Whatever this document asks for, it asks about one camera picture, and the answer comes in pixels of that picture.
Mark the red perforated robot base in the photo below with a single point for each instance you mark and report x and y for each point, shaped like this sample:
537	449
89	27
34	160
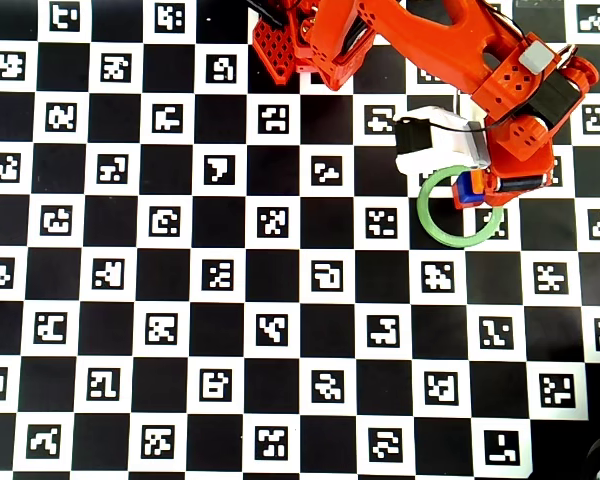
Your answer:
275	50

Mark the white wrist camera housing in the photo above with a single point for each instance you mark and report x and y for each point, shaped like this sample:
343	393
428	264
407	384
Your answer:
440	140

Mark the red gripper body black motor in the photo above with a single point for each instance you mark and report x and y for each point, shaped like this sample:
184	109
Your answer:
522	184

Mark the small grey box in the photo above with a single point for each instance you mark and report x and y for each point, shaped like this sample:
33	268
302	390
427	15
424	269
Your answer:
536	56

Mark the black white marker checkerboard mat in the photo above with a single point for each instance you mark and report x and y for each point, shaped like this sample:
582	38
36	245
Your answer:
180	280

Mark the red cube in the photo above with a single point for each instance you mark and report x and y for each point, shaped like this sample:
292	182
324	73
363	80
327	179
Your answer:
464	202

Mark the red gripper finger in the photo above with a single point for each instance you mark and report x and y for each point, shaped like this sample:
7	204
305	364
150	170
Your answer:
502	196

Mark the blue cube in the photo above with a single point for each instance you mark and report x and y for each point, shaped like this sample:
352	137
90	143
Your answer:
467	189

